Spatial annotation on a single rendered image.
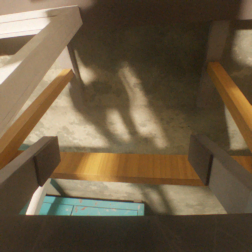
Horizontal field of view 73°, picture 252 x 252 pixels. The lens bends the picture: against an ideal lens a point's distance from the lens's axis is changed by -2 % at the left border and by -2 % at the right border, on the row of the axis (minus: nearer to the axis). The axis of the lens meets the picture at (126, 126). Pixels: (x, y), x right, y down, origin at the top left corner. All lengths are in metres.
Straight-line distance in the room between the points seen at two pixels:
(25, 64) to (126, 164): 0.34
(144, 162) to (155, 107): 0.62
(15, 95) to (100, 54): 0.58
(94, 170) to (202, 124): 0.84
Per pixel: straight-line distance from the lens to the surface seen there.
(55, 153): 0.17
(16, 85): 0.45
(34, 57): 0.51
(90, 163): 0.48
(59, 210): 2.03
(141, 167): 0.45
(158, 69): 0.93
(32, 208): 1.81
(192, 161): 0.16
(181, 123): 1.13
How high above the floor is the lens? 0.85
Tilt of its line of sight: 48 degrees down
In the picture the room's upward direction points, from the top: 170 degrees counter-clockwise
